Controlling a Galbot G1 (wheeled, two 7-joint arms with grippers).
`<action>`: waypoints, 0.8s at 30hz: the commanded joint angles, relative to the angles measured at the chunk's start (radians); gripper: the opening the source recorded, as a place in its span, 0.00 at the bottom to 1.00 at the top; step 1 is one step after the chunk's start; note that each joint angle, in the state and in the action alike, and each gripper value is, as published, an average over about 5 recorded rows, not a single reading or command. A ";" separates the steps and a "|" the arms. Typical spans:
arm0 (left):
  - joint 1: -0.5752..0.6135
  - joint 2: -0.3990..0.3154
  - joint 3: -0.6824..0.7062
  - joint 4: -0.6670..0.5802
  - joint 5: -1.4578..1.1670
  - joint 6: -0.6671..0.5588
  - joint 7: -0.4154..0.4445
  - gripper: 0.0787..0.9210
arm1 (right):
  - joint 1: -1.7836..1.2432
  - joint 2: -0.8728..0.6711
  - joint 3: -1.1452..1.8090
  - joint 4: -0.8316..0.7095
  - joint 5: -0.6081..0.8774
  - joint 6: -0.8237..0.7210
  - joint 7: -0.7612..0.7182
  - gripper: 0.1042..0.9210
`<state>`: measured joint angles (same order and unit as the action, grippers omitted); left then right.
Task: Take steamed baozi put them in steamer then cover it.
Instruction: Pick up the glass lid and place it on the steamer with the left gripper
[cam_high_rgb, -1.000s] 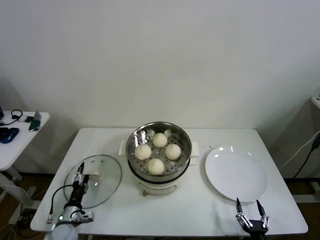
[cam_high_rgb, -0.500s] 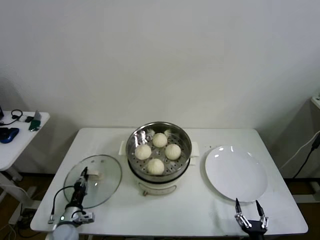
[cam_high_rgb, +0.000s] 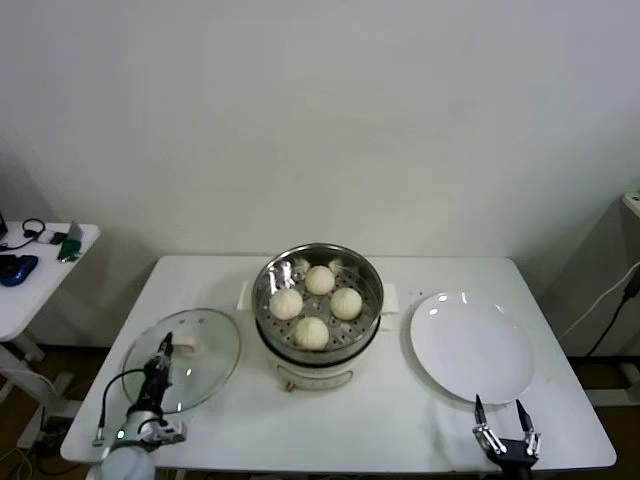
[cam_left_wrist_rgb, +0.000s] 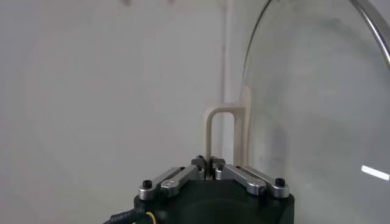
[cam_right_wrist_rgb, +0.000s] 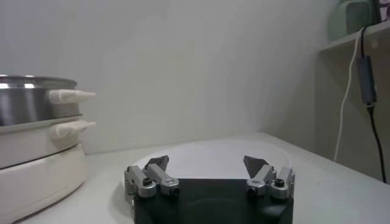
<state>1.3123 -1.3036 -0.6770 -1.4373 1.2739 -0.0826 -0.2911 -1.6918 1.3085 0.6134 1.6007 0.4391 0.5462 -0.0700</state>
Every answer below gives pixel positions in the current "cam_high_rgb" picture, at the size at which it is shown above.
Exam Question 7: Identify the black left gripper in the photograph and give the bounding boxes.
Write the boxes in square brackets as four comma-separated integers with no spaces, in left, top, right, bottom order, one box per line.
[134,332,175,414]

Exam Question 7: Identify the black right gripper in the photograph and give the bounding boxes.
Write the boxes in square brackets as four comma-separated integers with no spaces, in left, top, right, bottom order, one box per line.
[472,393,543,480]

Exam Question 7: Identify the glass lid with white handle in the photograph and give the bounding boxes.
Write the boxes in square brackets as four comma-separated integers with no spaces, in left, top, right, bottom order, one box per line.
[121,308,241,415]

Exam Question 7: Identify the white steamed baozi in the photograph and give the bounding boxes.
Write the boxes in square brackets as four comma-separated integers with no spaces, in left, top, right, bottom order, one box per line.
[269,288,305,321]
[330,288,363,321]
[293,316,330,350]
[304,264,336,296]

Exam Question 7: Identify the steel steamer basket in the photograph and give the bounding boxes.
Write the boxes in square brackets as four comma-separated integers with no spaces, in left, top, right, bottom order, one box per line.
[234,243,401,364]

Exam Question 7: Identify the white round plate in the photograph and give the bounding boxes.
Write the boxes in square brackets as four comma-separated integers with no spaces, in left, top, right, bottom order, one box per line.
[409,290,537,405]

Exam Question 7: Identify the white side table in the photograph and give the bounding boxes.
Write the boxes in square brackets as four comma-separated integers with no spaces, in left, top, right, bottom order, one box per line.
[0,222,101,446]

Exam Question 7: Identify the green tool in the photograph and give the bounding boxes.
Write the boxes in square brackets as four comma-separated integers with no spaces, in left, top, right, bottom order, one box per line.
[55,238,82,264]

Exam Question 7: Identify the blue device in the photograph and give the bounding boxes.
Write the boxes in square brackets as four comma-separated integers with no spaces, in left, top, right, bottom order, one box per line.
[0,253,39,287]

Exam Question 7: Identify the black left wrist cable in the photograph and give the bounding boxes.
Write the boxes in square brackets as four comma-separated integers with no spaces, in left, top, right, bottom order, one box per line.
[92,367,147,447]

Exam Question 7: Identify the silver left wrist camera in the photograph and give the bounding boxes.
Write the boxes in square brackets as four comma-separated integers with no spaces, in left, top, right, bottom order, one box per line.
[142,419,188,445]

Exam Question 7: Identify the white metal floor frame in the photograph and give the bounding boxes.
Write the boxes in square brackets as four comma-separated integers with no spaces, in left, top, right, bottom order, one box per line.
[584,360,640,406]

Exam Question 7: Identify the white power cable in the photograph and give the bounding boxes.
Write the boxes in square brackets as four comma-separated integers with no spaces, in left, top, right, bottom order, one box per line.
[559,262,640,341]

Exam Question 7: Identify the black headphones with cable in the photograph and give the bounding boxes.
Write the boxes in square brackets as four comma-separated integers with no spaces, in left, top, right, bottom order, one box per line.
[0,218,47,250]

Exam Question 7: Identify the black power cable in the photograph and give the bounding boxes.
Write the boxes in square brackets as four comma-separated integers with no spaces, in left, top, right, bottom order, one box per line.
[584,282,640,357]

